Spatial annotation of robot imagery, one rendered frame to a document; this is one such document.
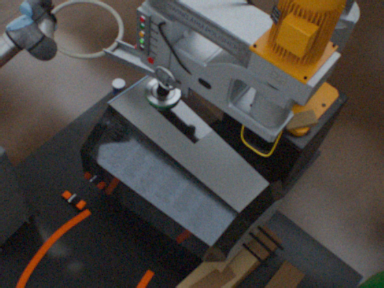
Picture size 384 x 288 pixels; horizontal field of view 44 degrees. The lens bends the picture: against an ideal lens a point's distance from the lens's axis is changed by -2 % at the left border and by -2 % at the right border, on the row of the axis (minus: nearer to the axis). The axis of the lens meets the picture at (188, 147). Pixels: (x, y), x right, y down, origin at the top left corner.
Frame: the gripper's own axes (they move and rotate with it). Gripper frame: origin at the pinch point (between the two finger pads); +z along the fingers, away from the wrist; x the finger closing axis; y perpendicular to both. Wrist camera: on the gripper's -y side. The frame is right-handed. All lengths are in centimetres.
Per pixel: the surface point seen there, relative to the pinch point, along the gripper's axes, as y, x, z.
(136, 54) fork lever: 14, 60, -8
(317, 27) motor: 68, 138, -116
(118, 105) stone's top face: 46, 57, 2
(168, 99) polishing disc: 36, 85, -1
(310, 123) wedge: 27, 174, 4
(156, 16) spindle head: 36, 74, -69
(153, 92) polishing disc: 33, 75, -1
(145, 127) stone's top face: 57, 76, 0
